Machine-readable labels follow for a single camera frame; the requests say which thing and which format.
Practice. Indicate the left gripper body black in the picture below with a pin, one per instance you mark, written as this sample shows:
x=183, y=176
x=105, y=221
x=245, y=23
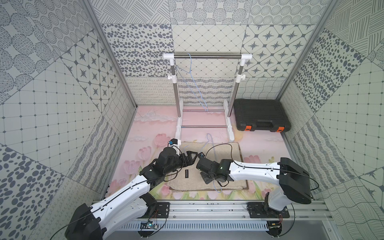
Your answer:
x=184, y=159

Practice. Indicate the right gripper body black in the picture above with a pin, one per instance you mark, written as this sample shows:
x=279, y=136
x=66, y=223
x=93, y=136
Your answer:
x=208, y=178

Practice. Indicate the beige wool scarf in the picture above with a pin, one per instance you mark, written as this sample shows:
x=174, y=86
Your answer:
x=189, y=178

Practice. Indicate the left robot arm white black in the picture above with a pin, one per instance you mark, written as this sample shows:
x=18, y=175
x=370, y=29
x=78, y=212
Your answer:
x=101, y=219

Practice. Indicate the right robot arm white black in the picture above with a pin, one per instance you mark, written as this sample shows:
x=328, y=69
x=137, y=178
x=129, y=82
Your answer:
x=292, y=180

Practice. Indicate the white steel clothes rack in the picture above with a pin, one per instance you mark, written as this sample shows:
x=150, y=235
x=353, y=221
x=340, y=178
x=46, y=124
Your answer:
x=219, y=94

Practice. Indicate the black plastic tool case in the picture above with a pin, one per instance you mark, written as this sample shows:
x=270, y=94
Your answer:
x=266, y=115

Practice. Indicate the green circuit board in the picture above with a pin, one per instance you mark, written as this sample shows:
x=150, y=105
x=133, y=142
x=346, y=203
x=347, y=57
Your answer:
x=149, y=225

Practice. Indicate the right black controller box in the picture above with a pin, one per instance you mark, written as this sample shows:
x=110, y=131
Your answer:
x=274, y=228

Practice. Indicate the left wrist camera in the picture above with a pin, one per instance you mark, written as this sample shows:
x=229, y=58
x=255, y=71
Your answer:
x=174, y=143

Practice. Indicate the aluminium mounting rail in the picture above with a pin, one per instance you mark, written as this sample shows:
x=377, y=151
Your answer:
x=218, y=211

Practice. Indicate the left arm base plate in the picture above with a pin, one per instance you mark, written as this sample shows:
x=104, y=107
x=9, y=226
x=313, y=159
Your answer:
x=159, y=210

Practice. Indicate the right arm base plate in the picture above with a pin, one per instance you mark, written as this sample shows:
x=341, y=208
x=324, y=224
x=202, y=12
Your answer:
x=257, y=210

